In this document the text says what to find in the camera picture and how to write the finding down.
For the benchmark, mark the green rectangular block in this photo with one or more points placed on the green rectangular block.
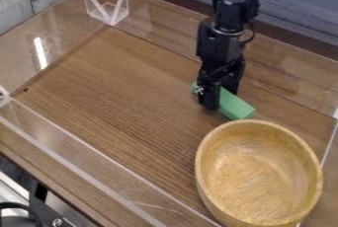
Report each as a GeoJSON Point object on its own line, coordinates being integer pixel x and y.
{"type": "Point", "coordinates": [232, 107]}

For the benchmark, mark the clear acrylic tray wall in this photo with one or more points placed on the clear acrylic tray wall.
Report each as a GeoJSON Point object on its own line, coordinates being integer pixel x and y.
{"type": "Point", "coordinates": [105, 191]}

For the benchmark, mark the brown wooden bowl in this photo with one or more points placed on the brown wooden bowl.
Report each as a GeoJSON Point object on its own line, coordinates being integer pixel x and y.
{"type": "Point", "coordinates": [257, 175]}

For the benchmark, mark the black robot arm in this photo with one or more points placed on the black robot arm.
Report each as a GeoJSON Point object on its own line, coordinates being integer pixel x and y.
{"type": "Point", "coordinates": [232, 15]}

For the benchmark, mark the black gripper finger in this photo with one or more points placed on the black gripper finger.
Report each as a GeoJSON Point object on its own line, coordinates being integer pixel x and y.
{"type": "Point", "coordinates": [233, 77]}
{"type": "Point", "coordinates": [208, 94]}

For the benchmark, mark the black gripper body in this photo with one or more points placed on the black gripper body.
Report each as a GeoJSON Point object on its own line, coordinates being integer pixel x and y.
{"type": "Point", "coordinates": [219, 49]}

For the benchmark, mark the black metal table bracket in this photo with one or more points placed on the black metal table bracket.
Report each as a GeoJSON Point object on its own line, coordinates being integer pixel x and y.
{"type": "Point", "coordinates": [45, 216]}

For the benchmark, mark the clear acrylic corner bracket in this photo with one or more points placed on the clear acrylic corner bracket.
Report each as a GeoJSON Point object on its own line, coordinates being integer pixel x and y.
{"type": "Point", "coordinates": [106, 12]}

